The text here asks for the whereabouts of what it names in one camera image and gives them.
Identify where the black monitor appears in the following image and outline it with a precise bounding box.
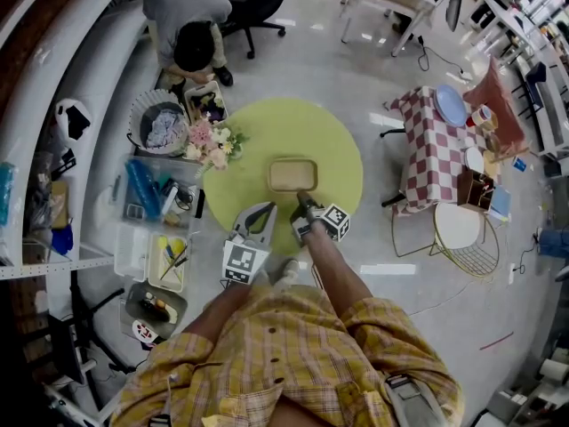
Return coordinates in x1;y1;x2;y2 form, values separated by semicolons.
48;313;85;386

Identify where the pink cloth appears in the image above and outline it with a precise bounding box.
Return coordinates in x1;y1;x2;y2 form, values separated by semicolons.
461;55;528;155

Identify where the person's right white shoe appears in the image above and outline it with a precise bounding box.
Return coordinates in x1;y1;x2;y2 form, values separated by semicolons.
277;258;301;286

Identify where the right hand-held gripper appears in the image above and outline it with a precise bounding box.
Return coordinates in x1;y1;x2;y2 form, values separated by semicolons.
290;189;351;245

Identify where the pink and white flower bouquet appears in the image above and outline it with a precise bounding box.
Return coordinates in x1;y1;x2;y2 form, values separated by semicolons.
182;117;248;180

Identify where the grey plastic tray with items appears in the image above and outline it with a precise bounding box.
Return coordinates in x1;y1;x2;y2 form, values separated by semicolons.
124;281;188;337

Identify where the white perforated box lid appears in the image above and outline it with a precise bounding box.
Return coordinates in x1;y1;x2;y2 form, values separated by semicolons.
114;224;150;283

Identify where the brown wooden box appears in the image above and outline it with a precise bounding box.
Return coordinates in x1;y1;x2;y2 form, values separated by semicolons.
456;168;494;213

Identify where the red floor strip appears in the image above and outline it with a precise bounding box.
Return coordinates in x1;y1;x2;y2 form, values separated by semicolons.
478;330;516;351

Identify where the yellow plaid shirt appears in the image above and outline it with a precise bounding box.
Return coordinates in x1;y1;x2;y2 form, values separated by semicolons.
108;282;463;427

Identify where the cream box of utensils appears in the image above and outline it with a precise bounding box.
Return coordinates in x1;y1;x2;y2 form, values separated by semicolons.
146;232;188;294

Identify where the person's left forearm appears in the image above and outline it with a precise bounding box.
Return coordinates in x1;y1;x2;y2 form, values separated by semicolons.
181;282;254;346

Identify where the green round table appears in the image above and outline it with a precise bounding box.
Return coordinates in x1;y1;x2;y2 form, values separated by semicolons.
202;97;365;257

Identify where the grey pleated laundry basket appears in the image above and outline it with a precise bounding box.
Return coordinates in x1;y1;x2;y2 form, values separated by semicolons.
127;89;191;156

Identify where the person's right forearm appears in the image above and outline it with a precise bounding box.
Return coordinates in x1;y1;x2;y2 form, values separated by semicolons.
301;221;379;324

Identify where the clear plastic storage bin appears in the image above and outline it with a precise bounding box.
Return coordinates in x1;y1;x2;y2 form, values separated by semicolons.
119;156;205;230

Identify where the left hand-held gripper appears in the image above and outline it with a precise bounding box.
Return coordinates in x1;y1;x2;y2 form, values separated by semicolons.
220;201;278;286

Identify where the white round gold-frame chair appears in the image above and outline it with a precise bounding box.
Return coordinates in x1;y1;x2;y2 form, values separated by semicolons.
390;201;501;278

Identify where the red checkered cloth table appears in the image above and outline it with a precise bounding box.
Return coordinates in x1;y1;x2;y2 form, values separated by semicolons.
384;85;501;217

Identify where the black office chair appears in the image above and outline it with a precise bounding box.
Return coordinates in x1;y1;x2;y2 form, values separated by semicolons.
208;0;288;60

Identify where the blue notebook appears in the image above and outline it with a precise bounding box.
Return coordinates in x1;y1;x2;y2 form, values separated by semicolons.
488;185;512;222

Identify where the beige rectangular tray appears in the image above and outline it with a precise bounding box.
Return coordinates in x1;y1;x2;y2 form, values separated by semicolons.
268;157;320;194

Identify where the grey shoulder strap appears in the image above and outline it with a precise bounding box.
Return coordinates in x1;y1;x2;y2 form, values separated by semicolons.
384;374;445;427

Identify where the red and white round disc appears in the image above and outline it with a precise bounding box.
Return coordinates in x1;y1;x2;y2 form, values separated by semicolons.
132;318;160;344

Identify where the black and white soccer ball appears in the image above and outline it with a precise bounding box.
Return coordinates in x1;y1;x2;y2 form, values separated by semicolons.
53;98;93;149

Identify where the white shelf unit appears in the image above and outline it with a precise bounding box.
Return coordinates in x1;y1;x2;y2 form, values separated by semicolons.
0;0;155;279

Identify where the blue plate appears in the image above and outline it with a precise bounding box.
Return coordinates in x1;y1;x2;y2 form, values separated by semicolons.
434;84;469;128

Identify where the white box of dark items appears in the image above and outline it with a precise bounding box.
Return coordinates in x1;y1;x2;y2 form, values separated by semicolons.
183;80;229;126

